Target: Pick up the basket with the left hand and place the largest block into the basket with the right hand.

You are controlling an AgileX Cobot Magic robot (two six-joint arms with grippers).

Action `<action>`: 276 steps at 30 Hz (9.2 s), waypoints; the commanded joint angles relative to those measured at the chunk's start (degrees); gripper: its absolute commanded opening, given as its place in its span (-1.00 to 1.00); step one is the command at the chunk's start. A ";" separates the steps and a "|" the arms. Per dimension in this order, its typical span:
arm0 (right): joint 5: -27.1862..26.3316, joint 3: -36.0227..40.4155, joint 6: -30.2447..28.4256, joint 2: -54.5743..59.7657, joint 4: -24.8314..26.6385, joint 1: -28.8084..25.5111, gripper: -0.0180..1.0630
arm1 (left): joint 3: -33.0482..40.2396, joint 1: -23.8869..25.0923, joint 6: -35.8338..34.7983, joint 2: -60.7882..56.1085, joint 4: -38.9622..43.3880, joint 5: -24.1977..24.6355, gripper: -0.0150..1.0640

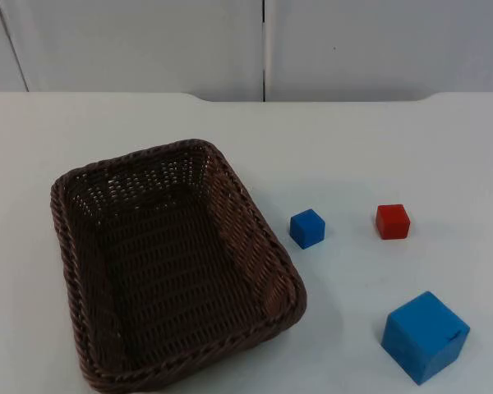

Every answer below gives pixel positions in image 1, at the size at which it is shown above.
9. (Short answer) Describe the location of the small blue cube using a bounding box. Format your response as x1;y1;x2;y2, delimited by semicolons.
289;208;326;250

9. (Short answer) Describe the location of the small red cube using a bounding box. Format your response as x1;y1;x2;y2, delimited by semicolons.
375;204;412;241

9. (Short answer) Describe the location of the dark brown wicker basket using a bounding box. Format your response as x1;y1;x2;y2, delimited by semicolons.
49;138;308;394

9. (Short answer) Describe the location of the large blue cube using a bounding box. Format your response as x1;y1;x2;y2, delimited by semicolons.
380;291;472;386

